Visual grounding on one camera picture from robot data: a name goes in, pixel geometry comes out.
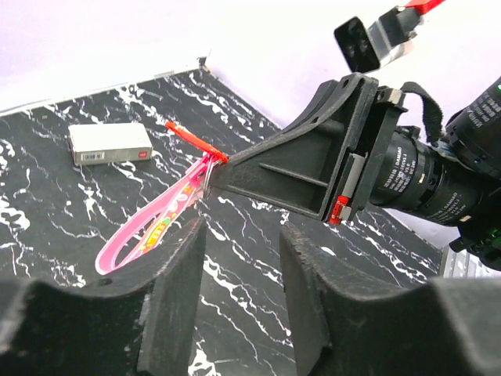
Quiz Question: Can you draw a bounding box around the red key tag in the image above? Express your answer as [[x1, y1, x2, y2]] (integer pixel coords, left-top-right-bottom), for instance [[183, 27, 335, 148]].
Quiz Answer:
[[166, 121, 229, 164]]

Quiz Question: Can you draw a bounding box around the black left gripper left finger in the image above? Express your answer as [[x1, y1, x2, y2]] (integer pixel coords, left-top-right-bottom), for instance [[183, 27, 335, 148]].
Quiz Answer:
[[1, 219, 207, 375]]

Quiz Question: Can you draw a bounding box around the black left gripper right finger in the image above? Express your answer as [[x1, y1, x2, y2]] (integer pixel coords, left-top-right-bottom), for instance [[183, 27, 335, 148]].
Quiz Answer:
[[279, 224, 500, 375]]

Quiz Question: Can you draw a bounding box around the pink strap keychain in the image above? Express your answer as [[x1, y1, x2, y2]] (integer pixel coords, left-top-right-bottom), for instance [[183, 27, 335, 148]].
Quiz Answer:
[[95, 154, 210, 275]]

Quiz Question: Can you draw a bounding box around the silver metal keyring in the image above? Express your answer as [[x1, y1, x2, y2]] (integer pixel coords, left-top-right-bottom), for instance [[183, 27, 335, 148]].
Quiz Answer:
[[198, 156, 219, 197]]

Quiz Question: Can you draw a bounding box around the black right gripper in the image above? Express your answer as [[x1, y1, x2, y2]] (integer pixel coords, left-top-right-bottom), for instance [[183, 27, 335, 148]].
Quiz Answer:
[[209, 74, 406, 226]]

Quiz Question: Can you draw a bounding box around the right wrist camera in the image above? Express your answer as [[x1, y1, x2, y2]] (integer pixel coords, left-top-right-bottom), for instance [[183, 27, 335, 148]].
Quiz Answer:
[[333, 0, 443, 74]]

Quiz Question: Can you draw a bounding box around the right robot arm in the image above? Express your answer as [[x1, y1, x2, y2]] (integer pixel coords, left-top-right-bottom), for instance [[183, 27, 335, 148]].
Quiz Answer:
[[209, 73, 500, 269]]

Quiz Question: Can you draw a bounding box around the white cardboard box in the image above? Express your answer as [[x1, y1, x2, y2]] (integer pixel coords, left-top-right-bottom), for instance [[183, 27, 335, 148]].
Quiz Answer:
[[68, 123, 153, 166]]

